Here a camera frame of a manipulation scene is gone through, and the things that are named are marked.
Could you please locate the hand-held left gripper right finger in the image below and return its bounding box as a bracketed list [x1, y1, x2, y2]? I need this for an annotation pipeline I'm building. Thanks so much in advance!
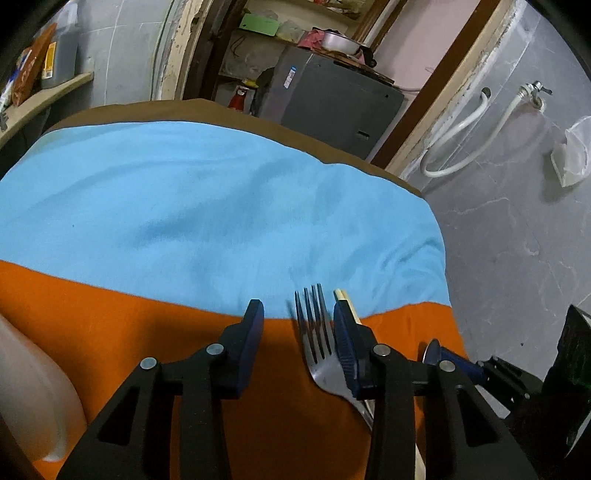
[332, 299, 539, 480]

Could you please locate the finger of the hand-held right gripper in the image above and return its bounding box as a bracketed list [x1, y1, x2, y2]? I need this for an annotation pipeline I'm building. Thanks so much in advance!
[440, 349, 544, 404]

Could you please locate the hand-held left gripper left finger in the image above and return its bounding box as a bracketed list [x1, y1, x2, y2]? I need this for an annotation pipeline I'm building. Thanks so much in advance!
[58, 299, 265, 480]

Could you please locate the steel fork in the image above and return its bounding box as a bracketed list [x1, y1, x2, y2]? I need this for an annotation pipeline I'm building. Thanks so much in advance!
[294, 283, 376, 432]

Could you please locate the wooden chopstick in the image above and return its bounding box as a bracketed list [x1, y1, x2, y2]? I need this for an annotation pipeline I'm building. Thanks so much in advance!
[334, 289, 426, 480]

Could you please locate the white plastic utensil holder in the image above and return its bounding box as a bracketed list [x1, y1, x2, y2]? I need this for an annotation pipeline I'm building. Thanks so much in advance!
[0, 314, 88, 462]

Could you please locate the striped blue orange brown blanket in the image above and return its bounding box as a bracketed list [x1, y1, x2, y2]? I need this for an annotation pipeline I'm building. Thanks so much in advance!
[0, 98, 469, 480]

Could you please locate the white mesh bag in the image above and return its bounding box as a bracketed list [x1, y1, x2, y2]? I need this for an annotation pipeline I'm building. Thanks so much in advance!
[550, 115, 591, 188]

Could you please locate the grey appliance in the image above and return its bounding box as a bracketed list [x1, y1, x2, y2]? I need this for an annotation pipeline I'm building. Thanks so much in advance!
[255, 45, 406, 162]

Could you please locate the red white sack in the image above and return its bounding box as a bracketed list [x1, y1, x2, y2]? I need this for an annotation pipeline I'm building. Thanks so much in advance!
[227, 83, 250, 112]

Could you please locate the wooden shelf unit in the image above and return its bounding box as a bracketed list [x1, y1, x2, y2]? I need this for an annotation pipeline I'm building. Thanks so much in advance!
[217, 0, 384, 93]

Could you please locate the steel bowl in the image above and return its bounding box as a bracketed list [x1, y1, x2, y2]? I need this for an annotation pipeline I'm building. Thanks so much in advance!
[321, 30, 365, 54]

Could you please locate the dark wooden door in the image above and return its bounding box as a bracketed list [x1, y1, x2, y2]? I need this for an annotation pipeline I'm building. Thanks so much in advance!
[182, 0, 250, 100]

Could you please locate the pink cloth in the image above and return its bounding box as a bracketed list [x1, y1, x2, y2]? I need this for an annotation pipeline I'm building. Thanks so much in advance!
[298, 28, 331, 51]

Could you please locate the beige kitchen counter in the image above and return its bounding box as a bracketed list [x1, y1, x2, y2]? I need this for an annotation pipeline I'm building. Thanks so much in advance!
[0, 71, 94, 148]

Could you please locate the large oil jug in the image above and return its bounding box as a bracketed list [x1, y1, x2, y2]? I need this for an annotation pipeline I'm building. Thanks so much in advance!
[41, 0, 79, 88]

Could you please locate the blue white packet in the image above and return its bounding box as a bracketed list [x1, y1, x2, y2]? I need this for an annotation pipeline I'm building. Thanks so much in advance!
[0, 65, 19, 112]

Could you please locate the orange seasoning packet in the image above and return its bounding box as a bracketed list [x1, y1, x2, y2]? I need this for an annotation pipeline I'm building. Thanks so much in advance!
[11, 23, 58, 106]

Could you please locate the white hose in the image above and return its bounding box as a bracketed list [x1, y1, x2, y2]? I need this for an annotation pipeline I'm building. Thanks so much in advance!
[419, 88, 527, 178]

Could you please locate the worn pale door frame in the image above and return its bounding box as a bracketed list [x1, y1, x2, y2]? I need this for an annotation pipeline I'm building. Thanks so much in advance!
[150, 0, 527, 181]

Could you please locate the metal wall tap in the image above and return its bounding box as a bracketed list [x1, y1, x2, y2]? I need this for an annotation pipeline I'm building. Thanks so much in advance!
[519, 80, 552, 112]

